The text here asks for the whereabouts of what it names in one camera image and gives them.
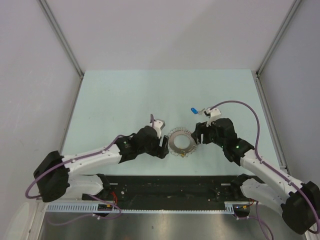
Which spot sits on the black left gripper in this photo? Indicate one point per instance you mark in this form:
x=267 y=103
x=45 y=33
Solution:
x=159 y=151

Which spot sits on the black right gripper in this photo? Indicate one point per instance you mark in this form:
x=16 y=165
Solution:
x=201 y=128

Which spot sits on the steel disc with key rings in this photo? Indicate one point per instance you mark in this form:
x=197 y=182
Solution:
x=180 y=142

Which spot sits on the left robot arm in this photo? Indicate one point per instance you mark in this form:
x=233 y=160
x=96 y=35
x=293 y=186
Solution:
x=58 y=175

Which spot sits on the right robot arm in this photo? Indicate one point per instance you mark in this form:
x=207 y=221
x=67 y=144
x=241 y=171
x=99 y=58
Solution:
x=297 y=202

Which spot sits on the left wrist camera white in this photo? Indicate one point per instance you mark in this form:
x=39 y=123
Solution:
x=158 y=125

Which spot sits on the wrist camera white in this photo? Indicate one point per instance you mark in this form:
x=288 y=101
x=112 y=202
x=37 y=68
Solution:
x=158 y=125
x=212 y=114

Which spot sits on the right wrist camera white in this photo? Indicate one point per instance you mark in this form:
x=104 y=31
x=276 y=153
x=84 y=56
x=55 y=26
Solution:
x=212 y=114

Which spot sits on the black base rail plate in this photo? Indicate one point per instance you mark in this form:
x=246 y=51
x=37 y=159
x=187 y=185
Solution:
x=214 y=187

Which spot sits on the grey slotted cable duct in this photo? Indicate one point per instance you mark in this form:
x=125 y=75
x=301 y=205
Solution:
x=98 y=207

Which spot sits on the left aluminium frame post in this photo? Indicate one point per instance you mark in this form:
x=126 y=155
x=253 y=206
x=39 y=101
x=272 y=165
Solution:
x=49 y=15

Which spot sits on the aluminium frame post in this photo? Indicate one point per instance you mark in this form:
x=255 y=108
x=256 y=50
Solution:
x=279 y=35
x=49 y=15

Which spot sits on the right aluminium frame post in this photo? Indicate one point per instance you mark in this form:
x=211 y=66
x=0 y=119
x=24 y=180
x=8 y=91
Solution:
x=279 y=35

